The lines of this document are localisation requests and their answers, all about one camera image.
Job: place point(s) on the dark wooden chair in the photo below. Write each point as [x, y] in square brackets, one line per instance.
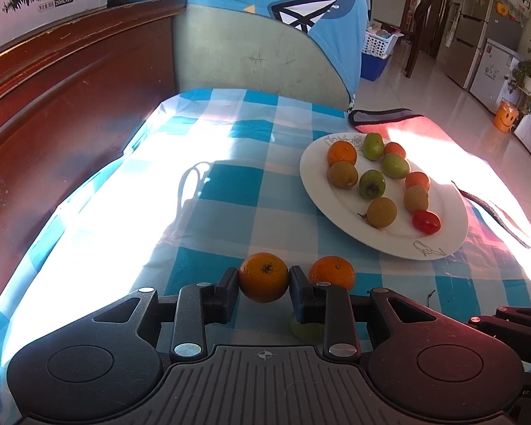
[413, 53]

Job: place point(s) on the white plate with line drawings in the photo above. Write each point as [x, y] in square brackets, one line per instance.
[398, 243]

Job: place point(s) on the wooden headboard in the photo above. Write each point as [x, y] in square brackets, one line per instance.
[71, 97]

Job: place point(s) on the large orange mandarin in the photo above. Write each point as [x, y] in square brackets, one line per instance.
[332, 272]
[264, 276]
[342, 152]

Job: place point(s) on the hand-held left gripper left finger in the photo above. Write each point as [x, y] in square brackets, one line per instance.
[230, 292]

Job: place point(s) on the yellow smiley bucket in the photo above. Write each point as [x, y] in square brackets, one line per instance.
[506, 115]

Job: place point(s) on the brown kiwi fruit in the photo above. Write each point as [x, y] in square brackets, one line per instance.
[343, 174]
[416, 198]

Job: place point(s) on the grey refrigerator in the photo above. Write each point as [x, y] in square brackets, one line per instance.
[473, 22]

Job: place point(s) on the red cloth with dark border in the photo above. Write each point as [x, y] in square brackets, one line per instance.
[407, 119]

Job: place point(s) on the yellow-green jujube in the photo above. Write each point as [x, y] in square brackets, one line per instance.
[307, 331]

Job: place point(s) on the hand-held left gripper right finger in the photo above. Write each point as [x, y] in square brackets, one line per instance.
[298, 292]

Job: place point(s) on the pale green cushion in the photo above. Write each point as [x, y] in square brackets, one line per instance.
[248, 53]

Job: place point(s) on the blue white checked tablecloth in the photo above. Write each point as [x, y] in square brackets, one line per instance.
[230, 186]

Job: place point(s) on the blue plastic bin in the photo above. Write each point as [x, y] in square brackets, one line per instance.
[374, 68]

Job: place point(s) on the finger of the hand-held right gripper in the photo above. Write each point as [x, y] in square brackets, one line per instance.
[500, 330]
[522, 312]

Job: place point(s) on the red cherry tomato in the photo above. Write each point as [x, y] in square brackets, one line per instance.
[426, 222]

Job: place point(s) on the small orange mandarin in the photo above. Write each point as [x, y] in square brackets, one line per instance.
[396, 148]
[417, 180]

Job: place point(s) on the brownish jujube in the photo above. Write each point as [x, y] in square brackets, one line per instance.
[382, 212]

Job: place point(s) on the white chest freezer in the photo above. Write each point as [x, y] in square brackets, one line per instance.
[493, 71]

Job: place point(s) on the white plastic basket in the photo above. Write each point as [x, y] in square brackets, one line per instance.
[376, 44]

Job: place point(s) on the green jujube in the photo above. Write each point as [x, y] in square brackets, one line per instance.
[396, 166]
[374, 146]
[371, 183]

